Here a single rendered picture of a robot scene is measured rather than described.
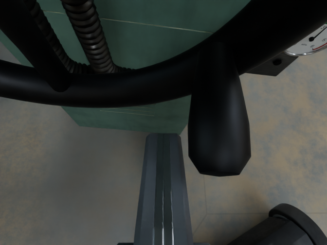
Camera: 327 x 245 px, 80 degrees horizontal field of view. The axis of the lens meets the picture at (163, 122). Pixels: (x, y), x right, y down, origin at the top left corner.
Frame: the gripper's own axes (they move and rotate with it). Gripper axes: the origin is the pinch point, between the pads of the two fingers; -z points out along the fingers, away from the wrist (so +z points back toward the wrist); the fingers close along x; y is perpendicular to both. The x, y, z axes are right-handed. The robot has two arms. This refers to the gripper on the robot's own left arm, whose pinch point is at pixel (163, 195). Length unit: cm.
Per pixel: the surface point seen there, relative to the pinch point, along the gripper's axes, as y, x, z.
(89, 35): 2.8, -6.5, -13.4
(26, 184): -58, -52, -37
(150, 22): 0.3, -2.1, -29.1
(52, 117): -44, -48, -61
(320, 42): -0.1, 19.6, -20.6
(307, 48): -1.1, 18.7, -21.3
